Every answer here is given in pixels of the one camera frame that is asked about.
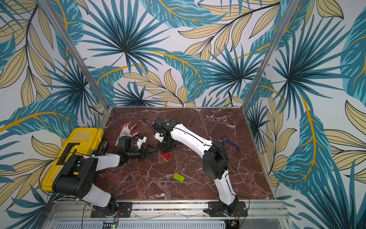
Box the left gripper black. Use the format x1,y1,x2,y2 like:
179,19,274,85
126,144,159,162

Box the small red lego brick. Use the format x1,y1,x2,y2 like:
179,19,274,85
160,151,171,156

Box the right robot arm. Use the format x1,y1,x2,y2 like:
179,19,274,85
152,118,239,209

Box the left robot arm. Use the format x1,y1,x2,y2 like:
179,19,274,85
51,136,159,208

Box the green 2x4 lego brick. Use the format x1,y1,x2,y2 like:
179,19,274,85
173,173,185,183

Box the white red work glove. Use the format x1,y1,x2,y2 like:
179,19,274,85
114,123,139,147

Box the yellow toolbox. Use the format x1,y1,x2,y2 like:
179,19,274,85
41,127,108,192

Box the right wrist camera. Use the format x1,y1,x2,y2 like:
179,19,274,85
154,132,164,143

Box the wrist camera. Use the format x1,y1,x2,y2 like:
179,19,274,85
135,136,147,149
154,132,164,143

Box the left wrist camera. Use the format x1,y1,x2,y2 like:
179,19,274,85
135,136,147,149

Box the blue handled pliers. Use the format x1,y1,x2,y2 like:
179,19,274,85
222,137,241,151

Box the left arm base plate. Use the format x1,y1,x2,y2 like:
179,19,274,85
91,202,132,218

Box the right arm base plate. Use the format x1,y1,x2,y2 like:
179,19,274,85
203,201,248,217

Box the aluminium front rail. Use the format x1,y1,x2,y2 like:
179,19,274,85
46,199,291,221

